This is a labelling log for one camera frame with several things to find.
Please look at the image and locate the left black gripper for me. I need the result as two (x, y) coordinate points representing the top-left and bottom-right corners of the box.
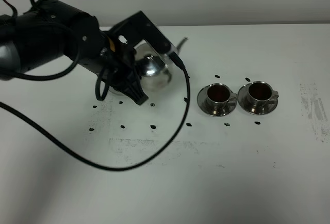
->
(82, 27), (149, 105)

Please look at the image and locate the stainless steel teapot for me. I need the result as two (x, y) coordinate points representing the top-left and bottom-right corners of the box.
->
(135, 42), (175, 92)

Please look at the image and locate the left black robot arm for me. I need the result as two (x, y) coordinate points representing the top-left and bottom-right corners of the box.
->
(1, 0), (147, 105)

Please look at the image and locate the teapot steel saucer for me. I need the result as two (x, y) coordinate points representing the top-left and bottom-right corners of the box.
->
(108, 86), (124, 96)

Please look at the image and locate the left cup steel saucer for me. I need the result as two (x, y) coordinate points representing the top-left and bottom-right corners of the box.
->
(197, 85), (237, 117)

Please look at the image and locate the cup steel saucer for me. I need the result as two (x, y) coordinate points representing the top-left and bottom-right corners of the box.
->
(237, 83), (278, 115)
(197, 85), (237, 117)

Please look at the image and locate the left steel teacup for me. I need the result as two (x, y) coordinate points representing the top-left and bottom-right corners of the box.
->
(206, 83), (237, 107)

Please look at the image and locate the steel teacup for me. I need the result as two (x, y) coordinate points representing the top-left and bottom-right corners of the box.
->
(247, 81), (279, 106)
(206, 83), (237, 107)

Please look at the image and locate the right cup steel saucer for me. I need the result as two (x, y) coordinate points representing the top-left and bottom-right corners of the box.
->
(237, 83), (278, 115)

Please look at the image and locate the right steel teacup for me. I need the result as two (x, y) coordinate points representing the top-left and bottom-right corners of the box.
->
(247, 81), (279, 106)

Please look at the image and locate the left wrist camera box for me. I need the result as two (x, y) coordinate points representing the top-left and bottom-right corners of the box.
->
(109, 11), (183, 68)

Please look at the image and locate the left black camera cable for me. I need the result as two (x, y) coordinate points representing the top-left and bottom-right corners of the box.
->
(0, 0), (191, 171)

